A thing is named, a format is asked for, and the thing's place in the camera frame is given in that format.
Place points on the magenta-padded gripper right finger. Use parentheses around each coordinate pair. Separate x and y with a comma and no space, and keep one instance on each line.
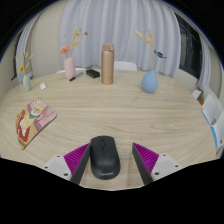
(146,157)

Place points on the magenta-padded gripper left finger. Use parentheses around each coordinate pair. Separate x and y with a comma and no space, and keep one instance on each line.
(78,157)

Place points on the black computer mouse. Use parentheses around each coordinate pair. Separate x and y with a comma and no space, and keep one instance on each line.
(104,156)

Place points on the blue vase with dried flowers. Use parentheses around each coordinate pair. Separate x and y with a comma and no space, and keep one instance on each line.
(149,82)

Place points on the blue and white chairs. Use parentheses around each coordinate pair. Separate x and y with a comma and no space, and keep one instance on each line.
(210,110)

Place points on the small white remote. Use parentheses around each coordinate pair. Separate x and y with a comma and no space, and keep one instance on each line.
(42,86)

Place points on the black marker pen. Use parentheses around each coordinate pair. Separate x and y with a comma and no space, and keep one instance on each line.
(76,76)

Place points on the small black box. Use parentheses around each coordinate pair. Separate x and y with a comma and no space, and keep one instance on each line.
(93,73)

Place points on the white chair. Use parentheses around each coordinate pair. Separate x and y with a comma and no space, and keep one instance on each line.
(60,70)
(126,66)

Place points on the pink vase with dried flowers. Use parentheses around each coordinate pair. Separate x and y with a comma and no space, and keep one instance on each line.
(69,68)

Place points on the green vase with dried flowers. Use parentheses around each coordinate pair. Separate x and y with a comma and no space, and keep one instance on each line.
(27,84)

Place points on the golden drink bottle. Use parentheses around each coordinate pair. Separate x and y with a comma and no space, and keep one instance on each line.
(107,65)

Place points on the dark framed window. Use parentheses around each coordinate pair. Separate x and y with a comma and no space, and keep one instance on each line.
(190,46)
(14,63)

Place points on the wide white curtain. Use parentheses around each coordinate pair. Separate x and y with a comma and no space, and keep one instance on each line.
(120,23)

